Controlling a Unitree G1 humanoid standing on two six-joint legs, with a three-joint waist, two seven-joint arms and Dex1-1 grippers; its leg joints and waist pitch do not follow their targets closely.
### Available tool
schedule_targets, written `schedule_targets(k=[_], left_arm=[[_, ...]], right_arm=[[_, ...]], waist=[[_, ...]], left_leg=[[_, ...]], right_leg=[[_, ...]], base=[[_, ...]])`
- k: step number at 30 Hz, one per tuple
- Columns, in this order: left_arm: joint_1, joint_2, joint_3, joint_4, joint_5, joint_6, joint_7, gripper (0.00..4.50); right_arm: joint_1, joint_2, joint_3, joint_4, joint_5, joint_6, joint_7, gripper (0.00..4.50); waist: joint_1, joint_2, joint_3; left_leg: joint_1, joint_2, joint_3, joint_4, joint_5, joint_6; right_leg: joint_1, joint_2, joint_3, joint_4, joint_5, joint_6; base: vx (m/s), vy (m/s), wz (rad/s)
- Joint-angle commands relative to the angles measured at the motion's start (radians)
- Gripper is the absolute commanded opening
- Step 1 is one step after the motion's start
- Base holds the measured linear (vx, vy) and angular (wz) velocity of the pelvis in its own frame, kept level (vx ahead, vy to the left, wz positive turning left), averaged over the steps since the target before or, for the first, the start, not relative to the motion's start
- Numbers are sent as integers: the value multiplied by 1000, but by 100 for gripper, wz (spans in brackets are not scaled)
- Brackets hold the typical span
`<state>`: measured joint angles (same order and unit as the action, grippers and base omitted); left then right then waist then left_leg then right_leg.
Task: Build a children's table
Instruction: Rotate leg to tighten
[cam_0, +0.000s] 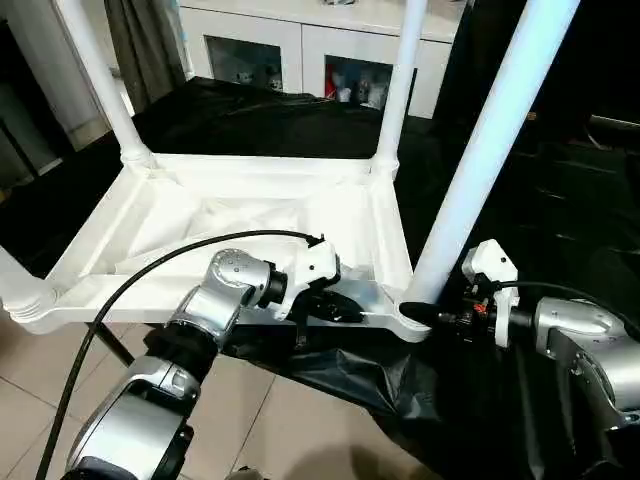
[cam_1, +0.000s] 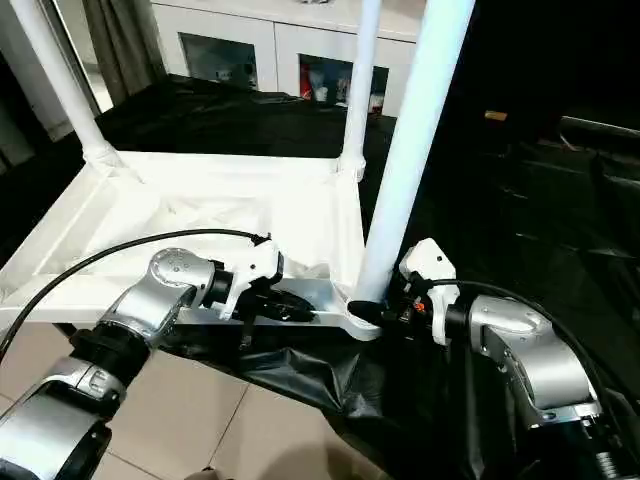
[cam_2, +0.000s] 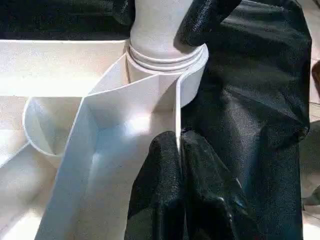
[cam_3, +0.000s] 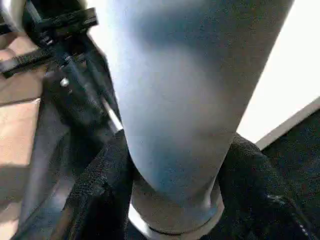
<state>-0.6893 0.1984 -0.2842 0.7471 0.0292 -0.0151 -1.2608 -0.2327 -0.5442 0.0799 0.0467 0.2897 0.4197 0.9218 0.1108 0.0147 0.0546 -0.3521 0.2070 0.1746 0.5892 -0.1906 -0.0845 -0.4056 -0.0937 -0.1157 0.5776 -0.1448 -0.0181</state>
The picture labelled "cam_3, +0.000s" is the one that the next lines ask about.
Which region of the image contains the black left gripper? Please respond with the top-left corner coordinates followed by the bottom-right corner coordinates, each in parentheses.
top-left (0, 0), bottom-right (123, 136)

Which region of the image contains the black work mat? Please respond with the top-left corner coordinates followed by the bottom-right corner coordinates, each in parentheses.
top-left (17, 85), bottom-right (320, 240)

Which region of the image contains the white table top frame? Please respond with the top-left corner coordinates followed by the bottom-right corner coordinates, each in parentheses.
top-left (100, 0), bottom-right (320, 151)

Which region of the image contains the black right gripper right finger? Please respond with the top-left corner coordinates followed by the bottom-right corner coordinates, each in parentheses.
top-left (216, 132), bottom-right (320, 240)

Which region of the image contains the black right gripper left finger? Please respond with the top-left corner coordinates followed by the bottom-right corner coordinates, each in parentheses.
top-left (50, 129), bottom-right (135, 240)

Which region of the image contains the white plastic table leg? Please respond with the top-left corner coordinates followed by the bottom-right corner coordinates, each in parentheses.
top-left (97, 0), bottom-right (296, 236)

